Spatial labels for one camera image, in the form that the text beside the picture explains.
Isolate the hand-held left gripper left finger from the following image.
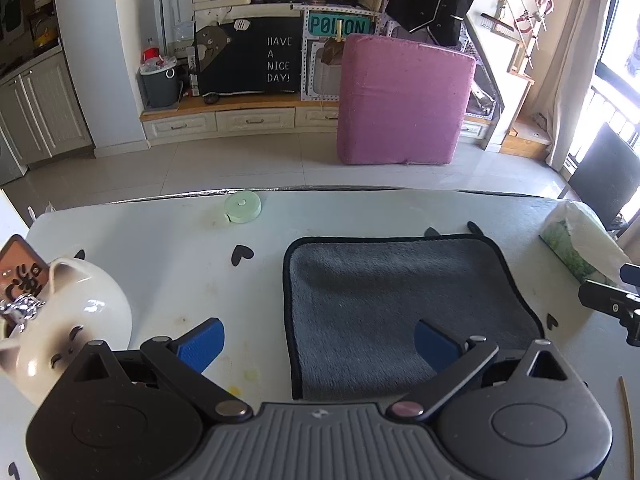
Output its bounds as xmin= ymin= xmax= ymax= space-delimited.
xmin=59 ymin=317 xmax=254 ymax=422

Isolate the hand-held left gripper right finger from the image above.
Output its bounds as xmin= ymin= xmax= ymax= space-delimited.
xmin=388 ymin=320 xmax=587 ymax=422

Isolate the grey towel with black border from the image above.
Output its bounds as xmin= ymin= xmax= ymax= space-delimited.
xmin=282 ymin=235 xmax=546 ymax=402

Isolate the green and white tissue pack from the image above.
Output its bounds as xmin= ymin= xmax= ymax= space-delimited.
xmin=539 ymin=200 xmax=634 ymax=289

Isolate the black chair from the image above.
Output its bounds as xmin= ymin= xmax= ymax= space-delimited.
xmin=557 ymin=122 xmax=640 ymax=234

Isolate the thin wooden stick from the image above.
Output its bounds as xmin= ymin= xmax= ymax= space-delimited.
xmin=618 ymin=376 xmax=639 ymax=462

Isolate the white ceramic cat jar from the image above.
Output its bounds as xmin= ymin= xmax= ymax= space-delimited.
xmin=0 ymin=257 xmax=133 ymax=407

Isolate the round green tape measure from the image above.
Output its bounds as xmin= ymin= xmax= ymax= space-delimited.
xmin=223 ymin=191 xmax=263 ymax=224

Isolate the silver foil ornament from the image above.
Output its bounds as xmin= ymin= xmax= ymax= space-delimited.
xmin=0 ymin=294 xmax=45 ymax=334

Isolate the orange printed tag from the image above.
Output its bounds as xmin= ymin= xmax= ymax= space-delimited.
xmin=0 ymin=234 xmax=51 ymax=306

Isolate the beige curtain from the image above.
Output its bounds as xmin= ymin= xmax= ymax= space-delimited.
xmin=531 ymin=0 xmax=627 ymax=173

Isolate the low cabinet with drawers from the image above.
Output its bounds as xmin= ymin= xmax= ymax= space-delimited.
xmin=139 ymin=94 xmax=494 ymax=147

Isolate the pink cushion mattress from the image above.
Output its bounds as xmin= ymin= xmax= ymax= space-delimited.
xmin=336 ymin=33 xmax=477 ymax=166

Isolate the grey trash bin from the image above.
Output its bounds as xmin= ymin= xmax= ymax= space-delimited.
xmin=138 ymin=64 xmax=182 ymax=109

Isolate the wooden drying rack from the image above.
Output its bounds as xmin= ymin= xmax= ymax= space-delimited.
xmin=467 ymin=0 xmax=563 ymax=151

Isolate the white kitchen cabinet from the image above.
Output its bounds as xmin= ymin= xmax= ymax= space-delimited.
xmin=0 ymin=49 xmax=96 ymax=172

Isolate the black printed cloth cover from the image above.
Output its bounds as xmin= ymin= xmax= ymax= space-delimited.
xmin=194 ymin=16 xmax=305 ymax=96

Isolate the green lettered sign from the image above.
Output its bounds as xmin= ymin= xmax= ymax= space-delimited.
xmin=307 ymin=12 xmax=374 ymax=39

